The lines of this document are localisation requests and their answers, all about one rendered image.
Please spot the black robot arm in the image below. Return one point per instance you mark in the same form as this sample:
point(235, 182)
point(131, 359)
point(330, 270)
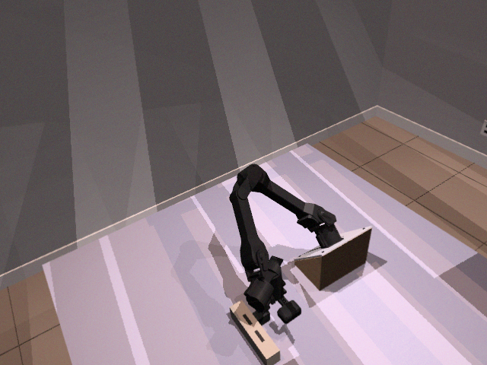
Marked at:
point(253, 253)

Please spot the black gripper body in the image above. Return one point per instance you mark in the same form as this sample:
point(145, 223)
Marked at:
point(289, 310)

